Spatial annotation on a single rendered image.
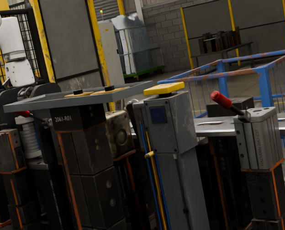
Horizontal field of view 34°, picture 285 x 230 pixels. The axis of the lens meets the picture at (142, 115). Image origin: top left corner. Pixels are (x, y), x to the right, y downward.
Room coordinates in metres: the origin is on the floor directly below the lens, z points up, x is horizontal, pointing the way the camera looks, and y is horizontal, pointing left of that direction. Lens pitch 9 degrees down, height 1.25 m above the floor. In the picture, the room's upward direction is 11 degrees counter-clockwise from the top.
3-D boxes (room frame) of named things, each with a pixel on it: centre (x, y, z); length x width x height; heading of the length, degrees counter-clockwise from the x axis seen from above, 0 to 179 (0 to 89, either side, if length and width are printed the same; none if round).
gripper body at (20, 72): (1.83, 0.44, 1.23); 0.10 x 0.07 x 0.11; 140
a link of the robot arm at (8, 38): (1.83, 0.44, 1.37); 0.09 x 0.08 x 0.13; 80
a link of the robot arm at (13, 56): (1.83, 0.44, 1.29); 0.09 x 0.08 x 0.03; 140
